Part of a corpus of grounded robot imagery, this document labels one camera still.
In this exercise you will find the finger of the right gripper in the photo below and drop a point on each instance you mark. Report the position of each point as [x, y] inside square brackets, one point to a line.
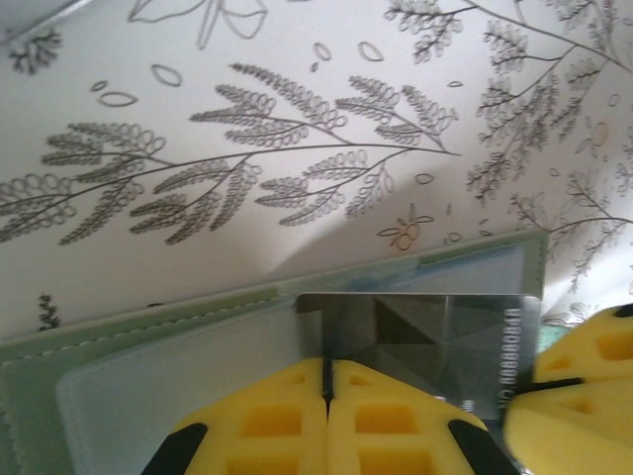
[593, 346]
[573, 430]

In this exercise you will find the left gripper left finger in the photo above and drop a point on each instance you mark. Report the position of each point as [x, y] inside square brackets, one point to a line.
[272, 435]

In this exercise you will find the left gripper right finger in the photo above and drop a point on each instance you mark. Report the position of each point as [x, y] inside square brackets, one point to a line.
[386, 435]

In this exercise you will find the silver credit card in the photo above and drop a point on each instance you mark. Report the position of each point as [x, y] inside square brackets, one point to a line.
[420, 321]

